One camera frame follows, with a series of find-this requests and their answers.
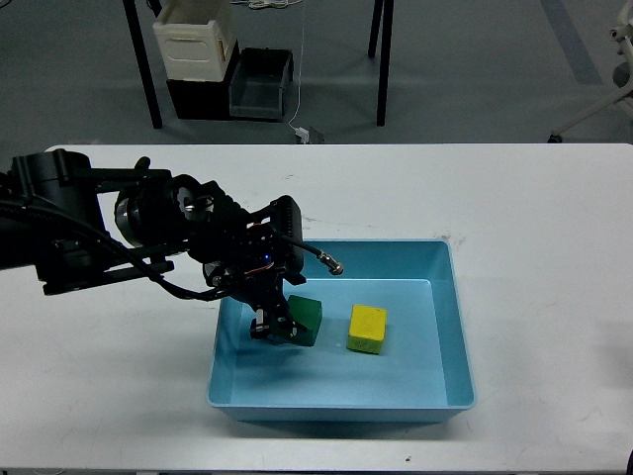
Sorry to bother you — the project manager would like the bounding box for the cream plastic crate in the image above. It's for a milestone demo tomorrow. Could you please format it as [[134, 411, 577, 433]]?
[[153, 0, 236, 82]]

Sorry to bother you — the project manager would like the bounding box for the white power adapter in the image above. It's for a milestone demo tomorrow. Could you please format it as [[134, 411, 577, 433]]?
[[294, 127, 311, 144]]

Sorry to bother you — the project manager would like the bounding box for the white cable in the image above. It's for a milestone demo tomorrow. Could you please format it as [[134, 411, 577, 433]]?
[[288, 0, 307, 131]]

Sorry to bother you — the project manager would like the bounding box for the yellow block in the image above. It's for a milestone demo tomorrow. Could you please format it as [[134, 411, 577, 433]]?
[[346, 304, 388, 354]]

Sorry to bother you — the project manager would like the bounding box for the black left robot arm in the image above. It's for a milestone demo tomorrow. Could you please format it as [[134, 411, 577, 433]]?
[[1, 148, 314, 345]]

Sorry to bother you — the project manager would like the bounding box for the black storage box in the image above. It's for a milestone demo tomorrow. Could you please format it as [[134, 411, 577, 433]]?
[[166, 45, 240, 121]]

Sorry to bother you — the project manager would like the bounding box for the black table leg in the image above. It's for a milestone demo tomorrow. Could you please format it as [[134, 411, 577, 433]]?
[[367, 0, 395, 127], [122, 0, 163, 130]]

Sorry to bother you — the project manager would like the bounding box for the grey plastic bin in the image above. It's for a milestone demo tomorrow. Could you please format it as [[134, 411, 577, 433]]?
[[228, 47, 294, 122]]

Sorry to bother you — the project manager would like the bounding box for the black table leg right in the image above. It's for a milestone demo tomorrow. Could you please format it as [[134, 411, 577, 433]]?
[[367, 0, 395, 127]]

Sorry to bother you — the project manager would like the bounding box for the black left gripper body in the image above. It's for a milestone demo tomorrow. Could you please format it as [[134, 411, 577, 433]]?
[[188, 195, 305, 310]]

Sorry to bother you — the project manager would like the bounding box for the green block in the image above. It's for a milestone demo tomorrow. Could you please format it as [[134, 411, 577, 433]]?
[[288, 295, 322, 346]]

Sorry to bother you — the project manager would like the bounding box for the black table leg left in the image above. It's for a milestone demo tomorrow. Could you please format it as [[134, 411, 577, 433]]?
[[122, 0, 163, 130]]

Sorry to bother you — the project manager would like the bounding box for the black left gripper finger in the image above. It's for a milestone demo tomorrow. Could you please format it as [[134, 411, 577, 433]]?
[[249, 296, 310, 344]]

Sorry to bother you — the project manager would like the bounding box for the light blue plastic box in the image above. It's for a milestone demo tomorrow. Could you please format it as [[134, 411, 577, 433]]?
[[208, 239, 475, 424]]

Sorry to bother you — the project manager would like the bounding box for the white office chair base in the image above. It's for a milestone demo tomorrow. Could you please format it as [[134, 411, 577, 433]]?
[[546, 4, 633, 144]]

